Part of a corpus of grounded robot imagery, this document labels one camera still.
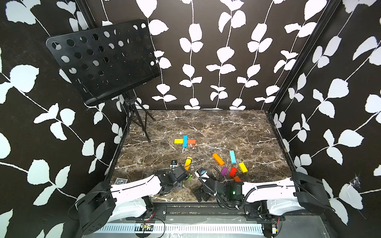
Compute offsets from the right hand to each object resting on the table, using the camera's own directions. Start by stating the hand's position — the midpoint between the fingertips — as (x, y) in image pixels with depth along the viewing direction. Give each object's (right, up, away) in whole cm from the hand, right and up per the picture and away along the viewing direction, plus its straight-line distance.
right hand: (196, 185), depth 76 cm
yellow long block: (-5, +7, +15) cm, 18 cm away
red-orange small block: (-3, +20, +25) cm, 32 cm away
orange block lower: (+24, 0, +9) cm, 26 cm away
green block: (-3, +6, -7) cm, 10 cm away
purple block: (+17, +4, +12) cm, 21 cm away
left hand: (-10, 0, +8) cm, 13 cm away
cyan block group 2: (+24, +11, +19) cm, 32 cm away
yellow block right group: (+29, +5, +14) cm, 33 cm away
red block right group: (+22, +3, +12) cm, 26 cm away
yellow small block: (-12, +20, +25) cm, 35 cm away
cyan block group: (-8, +20, +24) cm, 33 cm away
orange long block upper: (+15, +9, +17) cm, 24 cm away
